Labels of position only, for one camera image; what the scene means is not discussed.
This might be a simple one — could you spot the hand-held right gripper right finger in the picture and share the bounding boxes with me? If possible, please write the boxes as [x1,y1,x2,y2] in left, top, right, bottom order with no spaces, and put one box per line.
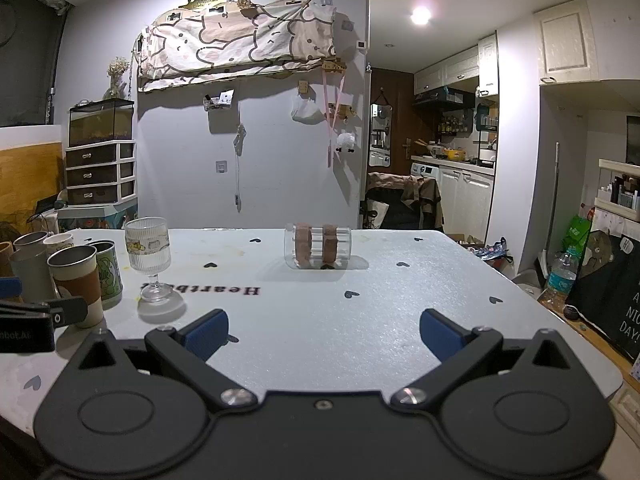
[391,308,576,414]

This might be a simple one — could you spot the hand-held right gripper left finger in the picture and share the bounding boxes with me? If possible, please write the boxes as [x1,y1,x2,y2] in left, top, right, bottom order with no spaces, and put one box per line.
[75,308,259,414]

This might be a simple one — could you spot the clear cup with brown bands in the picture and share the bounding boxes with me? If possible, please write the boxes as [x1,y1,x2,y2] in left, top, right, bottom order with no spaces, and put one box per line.
[284,222,352,271]

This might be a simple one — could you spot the plain grey metal cup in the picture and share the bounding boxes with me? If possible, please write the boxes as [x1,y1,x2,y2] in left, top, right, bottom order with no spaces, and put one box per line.
[9,247,57,304]

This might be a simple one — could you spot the steel cup with brown sleeve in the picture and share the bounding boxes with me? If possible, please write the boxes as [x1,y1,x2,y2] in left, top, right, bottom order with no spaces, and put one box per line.
[47,244,105,329]

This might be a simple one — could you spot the small steel cup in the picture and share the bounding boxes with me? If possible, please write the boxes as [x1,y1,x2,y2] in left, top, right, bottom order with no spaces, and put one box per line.
[12,231,49,260]

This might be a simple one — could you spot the green printed cup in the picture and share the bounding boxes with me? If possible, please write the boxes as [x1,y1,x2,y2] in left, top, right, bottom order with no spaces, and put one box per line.
[89,241,124,307]

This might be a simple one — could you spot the white mug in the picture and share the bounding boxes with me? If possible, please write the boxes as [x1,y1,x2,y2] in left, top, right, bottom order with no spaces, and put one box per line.
[42,232,76,261]

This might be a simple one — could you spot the painted storage box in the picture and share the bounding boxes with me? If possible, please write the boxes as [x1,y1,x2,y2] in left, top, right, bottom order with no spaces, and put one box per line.
[57,199,139,234]

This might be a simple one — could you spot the ribbed glass goblet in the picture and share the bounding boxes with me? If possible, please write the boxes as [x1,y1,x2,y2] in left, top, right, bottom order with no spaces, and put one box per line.
[124,216,172,304]

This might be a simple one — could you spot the wooden board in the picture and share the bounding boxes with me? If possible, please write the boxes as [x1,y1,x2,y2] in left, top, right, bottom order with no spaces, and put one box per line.
[0,142,66,222]

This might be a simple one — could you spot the plastic water bottle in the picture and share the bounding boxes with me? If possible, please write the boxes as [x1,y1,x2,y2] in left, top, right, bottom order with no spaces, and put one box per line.
[539,252,577,311]

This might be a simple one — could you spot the white kitchen base cabinet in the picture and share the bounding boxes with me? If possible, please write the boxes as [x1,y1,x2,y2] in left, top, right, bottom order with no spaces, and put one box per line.
[439,167,496,242]

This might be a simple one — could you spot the chair with brown coat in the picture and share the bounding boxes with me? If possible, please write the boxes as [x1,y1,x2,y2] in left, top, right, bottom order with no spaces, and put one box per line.
[364,171,444,232]

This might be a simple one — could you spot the white drawer unit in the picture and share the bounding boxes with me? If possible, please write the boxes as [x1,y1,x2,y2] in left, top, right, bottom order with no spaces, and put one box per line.
[64,140,138,206]

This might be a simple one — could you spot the washing machine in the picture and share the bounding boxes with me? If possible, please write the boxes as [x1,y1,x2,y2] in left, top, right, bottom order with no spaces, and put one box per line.
[410,162,442,187]

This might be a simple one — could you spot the green shopping bag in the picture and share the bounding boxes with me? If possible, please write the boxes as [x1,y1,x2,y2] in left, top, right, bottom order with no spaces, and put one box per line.
[564,214,594,257]

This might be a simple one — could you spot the white mop pole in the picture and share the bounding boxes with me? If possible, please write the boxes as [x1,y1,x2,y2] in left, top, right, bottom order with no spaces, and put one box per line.
[544,142,561,262]

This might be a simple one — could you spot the black printed tote bag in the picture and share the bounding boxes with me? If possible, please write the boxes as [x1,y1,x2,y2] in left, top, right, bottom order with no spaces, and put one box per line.
[565,229,640,362]

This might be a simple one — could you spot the glass fish tank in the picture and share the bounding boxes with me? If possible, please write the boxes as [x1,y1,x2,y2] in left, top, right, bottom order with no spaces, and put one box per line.
[68,98,136,147]

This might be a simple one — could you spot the white cosmetics shelf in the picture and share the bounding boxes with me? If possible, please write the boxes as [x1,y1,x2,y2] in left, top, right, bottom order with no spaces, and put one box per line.
[594,158,640,222]

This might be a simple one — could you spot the range hood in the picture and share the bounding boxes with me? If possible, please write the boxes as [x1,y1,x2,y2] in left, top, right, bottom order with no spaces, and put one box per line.
[413,86,477,109]

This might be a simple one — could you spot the dried flower vase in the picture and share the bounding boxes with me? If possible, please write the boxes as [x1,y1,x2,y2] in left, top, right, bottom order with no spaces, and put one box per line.
[106,55,132,101]

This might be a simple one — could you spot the white hanging bag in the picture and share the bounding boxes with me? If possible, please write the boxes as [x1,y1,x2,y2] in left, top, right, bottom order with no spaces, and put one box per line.
[291,97,322,122]

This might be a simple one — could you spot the pink ribbon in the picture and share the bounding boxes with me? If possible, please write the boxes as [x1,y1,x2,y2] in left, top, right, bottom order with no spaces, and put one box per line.
[323,71,347,162]

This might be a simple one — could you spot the white kitchen upper cabinets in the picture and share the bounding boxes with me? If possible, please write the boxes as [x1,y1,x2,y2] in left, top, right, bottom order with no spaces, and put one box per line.
[413,34,500,97]

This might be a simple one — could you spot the printed blanket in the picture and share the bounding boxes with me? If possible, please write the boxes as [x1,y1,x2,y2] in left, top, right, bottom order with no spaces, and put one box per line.
[136,0,337,94]

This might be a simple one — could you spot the wall mirror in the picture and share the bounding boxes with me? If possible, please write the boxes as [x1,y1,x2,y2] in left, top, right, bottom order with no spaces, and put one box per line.
[368,102,392,168]

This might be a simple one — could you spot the white wall cabinet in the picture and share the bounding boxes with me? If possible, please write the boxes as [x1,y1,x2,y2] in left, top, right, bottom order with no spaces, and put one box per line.
[532,0,602,85]

